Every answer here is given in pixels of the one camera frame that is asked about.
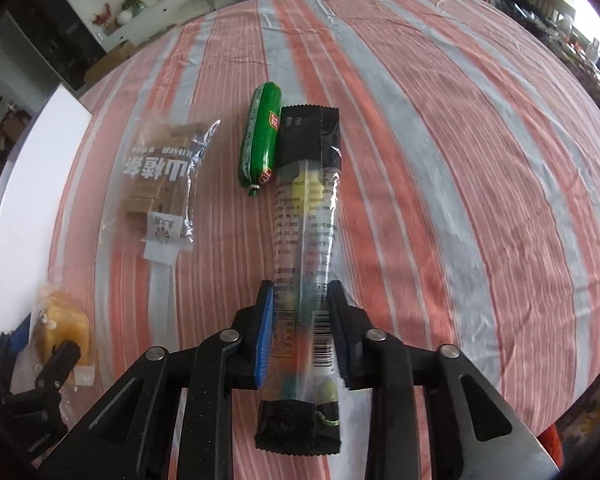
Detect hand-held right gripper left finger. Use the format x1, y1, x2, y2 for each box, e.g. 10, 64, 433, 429
37, 280, 276, 480

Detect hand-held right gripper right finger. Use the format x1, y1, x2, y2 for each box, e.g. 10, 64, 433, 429
326, 280, 563, 480

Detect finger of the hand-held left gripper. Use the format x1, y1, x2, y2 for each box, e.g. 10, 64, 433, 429
32, 340, 82, 401
0, 312, 33, 396

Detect clear bread bun packet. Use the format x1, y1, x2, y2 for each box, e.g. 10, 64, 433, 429
30, 280, 98, 391

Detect long clear black-ended snack packet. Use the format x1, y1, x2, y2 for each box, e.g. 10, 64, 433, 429
254, 104, 343, 456

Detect clear packet of brown strips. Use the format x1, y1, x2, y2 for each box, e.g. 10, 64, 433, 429
100, 119, 222, 267

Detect green sausage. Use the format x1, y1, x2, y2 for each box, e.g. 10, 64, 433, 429
237, 81, 283, 198

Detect white board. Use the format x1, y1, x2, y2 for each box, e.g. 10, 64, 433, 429
0, 84, 93, 361

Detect red and grey striped tablecloth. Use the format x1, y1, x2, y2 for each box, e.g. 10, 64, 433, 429
47, 0, 600, 480

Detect red fluffy blanket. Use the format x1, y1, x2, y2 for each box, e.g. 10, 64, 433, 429
537, 422, 566, 468

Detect cardboard box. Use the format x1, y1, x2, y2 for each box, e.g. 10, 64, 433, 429
82, 40, 137, 86

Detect dark cabinet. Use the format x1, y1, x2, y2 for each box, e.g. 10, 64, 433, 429
5, 0, 106, 93

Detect red flowers in vase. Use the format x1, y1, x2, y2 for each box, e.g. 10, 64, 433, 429
92, 2, 118, 36

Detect white television cabinet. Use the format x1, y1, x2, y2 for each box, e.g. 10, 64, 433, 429
100, 0, 311, 53

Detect green plant in white vase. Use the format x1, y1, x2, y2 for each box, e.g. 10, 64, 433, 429
120, 0, 148, 26

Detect cluttered low table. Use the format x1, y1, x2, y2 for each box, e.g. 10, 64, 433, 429
495, 0, 600, 106

